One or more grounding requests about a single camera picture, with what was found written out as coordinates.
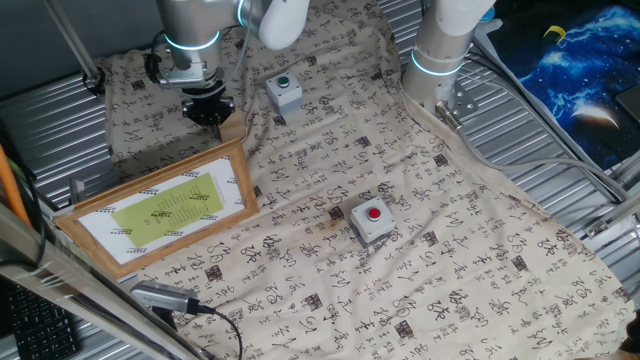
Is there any wooden picture frame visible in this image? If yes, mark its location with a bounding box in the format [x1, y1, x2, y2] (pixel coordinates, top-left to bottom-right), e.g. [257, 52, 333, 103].
[53, 138, 261, 280]

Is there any orange tube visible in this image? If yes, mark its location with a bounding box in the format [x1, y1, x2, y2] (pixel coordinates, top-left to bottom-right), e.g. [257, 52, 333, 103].
[0, 143, 32, 227]

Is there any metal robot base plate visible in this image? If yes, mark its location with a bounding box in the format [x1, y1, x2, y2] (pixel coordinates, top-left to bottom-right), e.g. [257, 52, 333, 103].
[433, 79, 480, 132]

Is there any black computer keyboard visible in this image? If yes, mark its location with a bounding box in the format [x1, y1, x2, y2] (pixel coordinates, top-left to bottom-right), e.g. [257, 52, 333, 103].
[5, 283, 82, 360]

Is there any black pole clamp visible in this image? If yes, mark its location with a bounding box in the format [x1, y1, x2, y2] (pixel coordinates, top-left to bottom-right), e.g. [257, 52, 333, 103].
[81, 67, 108, 98]

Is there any small yellow object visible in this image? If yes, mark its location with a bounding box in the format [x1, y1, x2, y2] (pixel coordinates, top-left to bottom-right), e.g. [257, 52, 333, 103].
[542, 24, 568, 45]

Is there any small metal clamp bracket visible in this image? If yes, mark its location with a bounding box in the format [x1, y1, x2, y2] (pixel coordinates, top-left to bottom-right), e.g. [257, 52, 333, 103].
[68, 177, 88, 205]

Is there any silver metal pole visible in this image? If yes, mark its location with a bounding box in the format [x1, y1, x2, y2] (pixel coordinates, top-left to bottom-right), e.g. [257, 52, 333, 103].
[43, 0, 104, 84]

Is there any light wooden cube block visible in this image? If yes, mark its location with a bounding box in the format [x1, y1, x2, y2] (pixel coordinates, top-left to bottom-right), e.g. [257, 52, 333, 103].
[218, 110, 247, 144]

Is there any black camera stand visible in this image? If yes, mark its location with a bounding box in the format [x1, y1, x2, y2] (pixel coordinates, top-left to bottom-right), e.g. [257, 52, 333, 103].
[151, 305, 180, 332]

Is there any silver camera on stand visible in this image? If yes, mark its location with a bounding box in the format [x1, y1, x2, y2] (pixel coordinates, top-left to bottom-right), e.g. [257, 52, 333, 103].
[129, 279, 202, 316]

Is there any black camera cable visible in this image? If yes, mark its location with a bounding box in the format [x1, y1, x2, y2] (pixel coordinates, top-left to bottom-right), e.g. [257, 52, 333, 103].
[197, 304, 245, 360]

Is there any thick grey cable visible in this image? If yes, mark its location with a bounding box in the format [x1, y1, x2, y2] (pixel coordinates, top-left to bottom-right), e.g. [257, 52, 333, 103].
[452, 117, 632, 204]

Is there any grey box red button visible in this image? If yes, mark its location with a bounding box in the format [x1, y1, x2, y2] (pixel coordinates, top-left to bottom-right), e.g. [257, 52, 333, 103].
[348, 195, 397, 245]

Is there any dark flat device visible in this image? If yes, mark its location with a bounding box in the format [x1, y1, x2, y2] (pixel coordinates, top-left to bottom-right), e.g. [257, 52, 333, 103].
[614, 84, 640, 125]

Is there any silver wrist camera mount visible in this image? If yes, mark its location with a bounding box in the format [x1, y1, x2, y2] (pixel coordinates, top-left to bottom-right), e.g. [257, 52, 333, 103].
[157, 65, 214, 91]

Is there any blue space print mat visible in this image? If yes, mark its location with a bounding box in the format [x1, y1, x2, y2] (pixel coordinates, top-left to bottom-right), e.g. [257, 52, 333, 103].
[487, 3, 640, 171]

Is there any aluminium frame beam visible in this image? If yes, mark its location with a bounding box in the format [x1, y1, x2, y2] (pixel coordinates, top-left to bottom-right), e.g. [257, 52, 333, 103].
[0, 202, 204, 360]

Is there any beige calligraphy print cloth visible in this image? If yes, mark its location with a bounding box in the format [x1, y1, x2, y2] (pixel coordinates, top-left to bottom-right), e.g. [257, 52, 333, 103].
[102, 0, 636, 360]

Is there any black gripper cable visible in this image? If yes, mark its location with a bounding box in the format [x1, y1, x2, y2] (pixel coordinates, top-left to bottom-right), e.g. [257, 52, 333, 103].
[143, 28, 175, 85]

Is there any grey box green button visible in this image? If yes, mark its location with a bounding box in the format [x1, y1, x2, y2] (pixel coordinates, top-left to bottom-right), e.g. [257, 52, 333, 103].
[264, 72, 305, 117]

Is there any aluminium profile rail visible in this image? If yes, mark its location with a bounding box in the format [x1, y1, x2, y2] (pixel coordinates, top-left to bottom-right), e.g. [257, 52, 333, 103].
[582, 192, 640, 241]

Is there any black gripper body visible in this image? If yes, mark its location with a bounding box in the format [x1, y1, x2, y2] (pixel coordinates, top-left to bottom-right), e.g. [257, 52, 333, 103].
[182, 83, 234, 115]

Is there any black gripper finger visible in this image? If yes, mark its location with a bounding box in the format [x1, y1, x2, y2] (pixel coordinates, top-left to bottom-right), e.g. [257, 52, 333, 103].
[209, 98, 236, 126]
[182, 105, 211, 126]

